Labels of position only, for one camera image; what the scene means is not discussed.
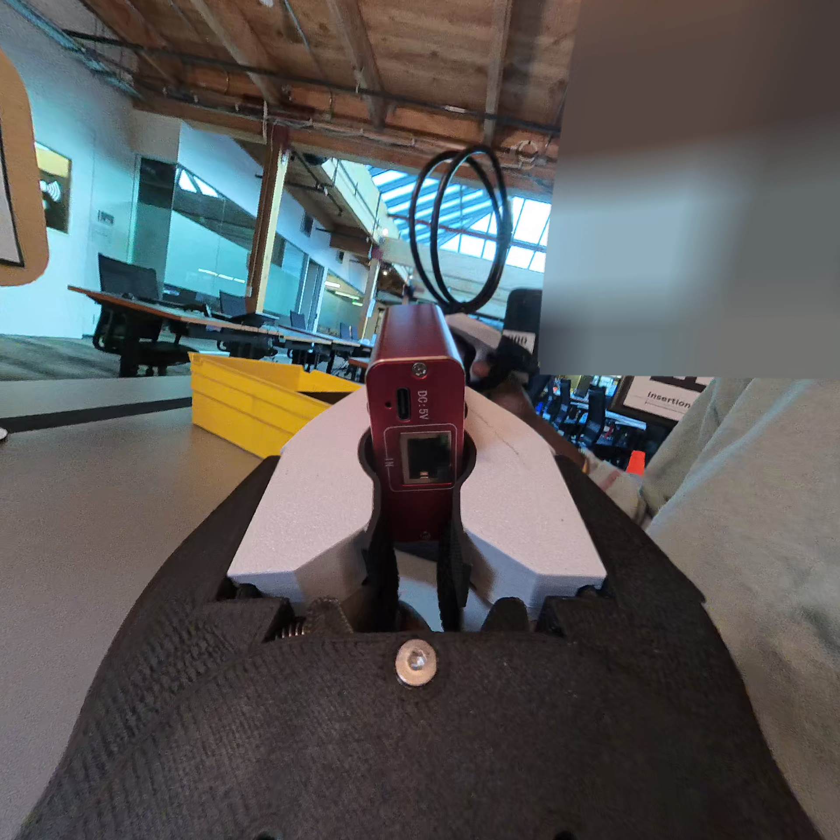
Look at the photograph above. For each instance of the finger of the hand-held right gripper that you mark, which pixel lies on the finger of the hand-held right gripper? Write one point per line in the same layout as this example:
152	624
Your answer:
472	331

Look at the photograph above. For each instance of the yellow plastic bin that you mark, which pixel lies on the yellow plastic bin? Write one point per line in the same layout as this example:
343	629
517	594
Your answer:
249	394

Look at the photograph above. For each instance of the wooden office table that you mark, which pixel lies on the wooden office table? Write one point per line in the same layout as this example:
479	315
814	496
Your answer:
164	308

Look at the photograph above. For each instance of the orange cone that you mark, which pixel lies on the orange cone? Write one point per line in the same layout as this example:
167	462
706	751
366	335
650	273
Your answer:
635	463

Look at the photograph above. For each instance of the person's right forearm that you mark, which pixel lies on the person's right forearm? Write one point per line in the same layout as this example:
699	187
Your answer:
617	479

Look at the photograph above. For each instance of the grey desk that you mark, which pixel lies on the grey desk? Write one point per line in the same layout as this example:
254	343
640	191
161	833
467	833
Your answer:
98	492

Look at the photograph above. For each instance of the person's beige sweater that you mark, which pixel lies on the person's beige sweater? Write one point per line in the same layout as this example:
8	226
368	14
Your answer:
754	525

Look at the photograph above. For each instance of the black office chair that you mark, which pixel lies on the black office chair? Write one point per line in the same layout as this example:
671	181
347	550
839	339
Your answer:
124	275

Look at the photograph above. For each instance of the instruction board with wooden frame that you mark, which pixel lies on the instruction board with wooden frame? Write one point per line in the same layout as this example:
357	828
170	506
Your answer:
19	164

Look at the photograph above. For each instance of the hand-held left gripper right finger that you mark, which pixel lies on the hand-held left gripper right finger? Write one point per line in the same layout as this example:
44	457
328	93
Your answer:
531	518

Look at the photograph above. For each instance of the red ethernet splitter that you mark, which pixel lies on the red ethernet splitter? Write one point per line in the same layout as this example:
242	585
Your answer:
413	367

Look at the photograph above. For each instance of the black-framed sign board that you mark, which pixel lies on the black-framed sign board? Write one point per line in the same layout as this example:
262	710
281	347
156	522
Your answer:
663	397

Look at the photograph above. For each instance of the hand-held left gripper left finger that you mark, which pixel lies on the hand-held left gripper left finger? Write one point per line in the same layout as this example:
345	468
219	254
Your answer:
308	512

